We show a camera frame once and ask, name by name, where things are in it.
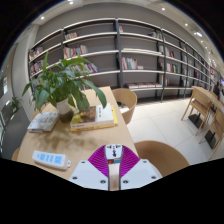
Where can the white power strip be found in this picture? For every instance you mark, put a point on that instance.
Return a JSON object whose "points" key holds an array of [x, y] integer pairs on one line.
{"points": [[50, 159]]}

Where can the grey bookshelf unit with books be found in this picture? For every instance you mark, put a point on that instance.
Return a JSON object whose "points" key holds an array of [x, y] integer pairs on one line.
{"points": [[143, 43]]}

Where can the small green potted plant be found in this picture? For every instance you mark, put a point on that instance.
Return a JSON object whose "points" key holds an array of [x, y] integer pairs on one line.
{"points": [[15, 103]]}

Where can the ceiling lights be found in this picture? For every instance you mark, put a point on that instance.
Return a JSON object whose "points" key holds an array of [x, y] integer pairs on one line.
{"points": [[199, 34]]}

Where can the green plant in white pot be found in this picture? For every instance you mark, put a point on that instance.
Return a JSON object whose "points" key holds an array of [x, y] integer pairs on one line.
{"points": [[56, 83]]}

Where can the yellow book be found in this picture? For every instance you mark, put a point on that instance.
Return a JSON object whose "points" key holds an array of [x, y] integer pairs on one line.
{"points": [[115, 116]]}

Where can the round-backed light wooden chair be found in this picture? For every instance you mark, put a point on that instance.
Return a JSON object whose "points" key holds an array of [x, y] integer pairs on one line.
{"points": [[126, 100], [15, 155], [160, 156]]}

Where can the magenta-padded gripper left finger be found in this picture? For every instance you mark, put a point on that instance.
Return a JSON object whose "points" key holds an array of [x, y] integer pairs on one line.
{"points": [[88, 173]]}

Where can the open-framed wooden chair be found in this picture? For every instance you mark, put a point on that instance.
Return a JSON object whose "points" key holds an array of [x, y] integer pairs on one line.
{"points": [[216, 128], [200, 103]]}

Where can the white and blue charger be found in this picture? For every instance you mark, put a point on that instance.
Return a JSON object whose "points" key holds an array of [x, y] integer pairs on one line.
{"points": [[113, 152]]}

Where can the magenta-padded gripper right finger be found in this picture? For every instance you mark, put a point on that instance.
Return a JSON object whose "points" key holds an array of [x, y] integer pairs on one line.
{"points": [[140, 173]]}

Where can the person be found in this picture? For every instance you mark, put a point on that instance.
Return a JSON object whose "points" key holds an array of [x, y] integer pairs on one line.
{"points": [[217, 90]]}

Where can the pale grey cover book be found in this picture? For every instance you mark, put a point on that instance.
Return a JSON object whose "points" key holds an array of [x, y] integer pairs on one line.
{"points": [[43, 120]]}

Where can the long wooden table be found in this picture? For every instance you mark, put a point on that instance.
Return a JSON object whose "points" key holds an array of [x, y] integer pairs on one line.
{"points": [[210, 98]]}

